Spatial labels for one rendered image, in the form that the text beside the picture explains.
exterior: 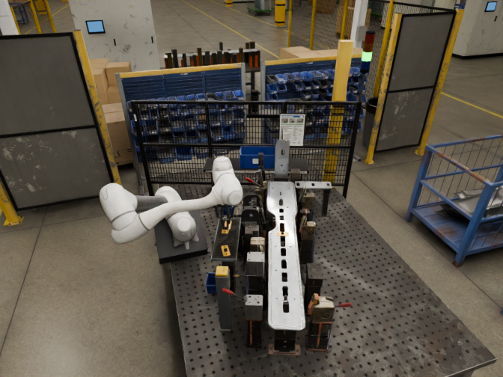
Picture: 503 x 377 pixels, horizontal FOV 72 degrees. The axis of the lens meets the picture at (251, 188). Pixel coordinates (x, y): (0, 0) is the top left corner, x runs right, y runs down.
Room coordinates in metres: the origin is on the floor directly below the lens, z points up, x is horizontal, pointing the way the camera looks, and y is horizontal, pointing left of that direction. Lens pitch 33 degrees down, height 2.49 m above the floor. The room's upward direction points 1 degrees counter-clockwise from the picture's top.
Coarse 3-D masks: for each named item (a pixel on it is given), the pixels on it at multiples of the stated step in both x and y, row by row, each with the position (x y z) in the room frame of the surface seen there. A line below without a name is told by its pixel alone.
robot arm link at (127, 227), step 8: (120, 216) 1.41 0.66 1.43; (128, 216) 1.41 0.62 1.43; (136, 216) 1.42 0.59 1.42; (112, 224) 1.40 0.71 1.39; (120, 224) 1.38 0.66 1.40; (128, 224) 1.38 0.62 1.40; (136, 224) 1.38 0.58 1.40; (112, 232) 1.38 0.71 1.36; (120, 232) 1.36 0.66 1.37; (128, 232) 1.36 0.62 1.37; (136, 232) 1.36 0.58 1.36; (144, 232) 1.38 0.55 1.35; (120, 240) 1.35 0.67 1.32; (128, 240) 1.35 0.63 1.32
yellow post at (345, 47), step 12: (348, 48) 2.79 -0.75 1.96; (336, 60) 2.87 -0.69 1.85; (348, 60) 2.79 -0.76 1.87; (336, 72) 2.81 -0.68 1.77; (348, 72) 2.79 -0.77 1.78; (336, 84) 2.79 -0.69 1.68; (336, 96) 2.79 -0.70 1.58; (336, 108) 2.79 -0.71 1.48; (336, 120) 2.79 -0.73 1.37; (336, 156) 2.79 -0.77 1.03; (324, 168) 2.84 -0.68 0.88; (324, 180) 2.79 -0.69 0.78
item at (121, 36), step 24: (72, 0) 7.99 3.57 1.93; (96, 0) 8.12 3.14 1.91; (120, 0) 8.25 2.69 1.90; (144, 0) 8.39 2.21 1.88; (96, 24) 8.06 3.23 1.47; (120, 24) 8.22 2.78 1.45; (144, 24) 8.37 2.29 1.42; (96, 48) 8.05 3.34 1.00; (120, 48) 8.20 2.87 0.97; (144, 48) 8.35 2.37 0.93
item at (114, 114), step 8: (88, 88) 4.92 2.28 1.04; (112, 104) 5.13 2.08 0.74; (120, 104) 5.12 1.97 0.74; (104, 112) 4.78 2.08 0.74; (112, 112) 4.78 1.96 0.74; (120, 112) 4.77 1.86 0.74; (112, 120) 4.46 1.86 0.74; (120, 120) 4.45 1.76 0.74; (112, 128) 4.40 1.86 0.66; (120, 128) 4.43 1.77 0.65; (112, 136) 4.39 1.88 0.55; (120, 136) 4.42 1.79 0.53; (128, 136) 4.47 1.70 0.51; (112, 144) 4.38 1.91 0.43; (120, 144) 4.42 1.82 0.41; (128, 144) 4.46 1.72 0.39; (120, 152) 4.41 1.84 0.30; (128, 152) 4.45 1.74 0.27; (120, 160) 4.40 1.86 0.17; (128, 160) 4.45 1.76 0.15
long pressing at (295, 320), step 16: (272, 192) 2.26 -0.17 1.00; (288, 192) 2.26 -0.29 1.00; (272, 208) 2.06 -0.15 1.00; (288, 208) 2.05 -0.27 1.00; (288, 224) 1.86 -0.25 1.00; (272, 240) 1.70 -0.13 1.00; (288, 240) 1.70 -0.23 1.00; (272, 256) 1.56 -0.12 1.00; (288, 256) 1.56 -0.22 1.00; (272, 272) 1.43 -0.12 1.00; (288, 272) 1.43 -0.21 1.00; (272, 288) 1.31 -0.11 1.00; (288, 288) 1.31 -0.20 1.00; (272, 304) 1.20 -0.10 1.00; (272, 320) 1.11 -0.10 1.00; (288, 320) 1.10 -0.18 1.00; (304, 320) 1.11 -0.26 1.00
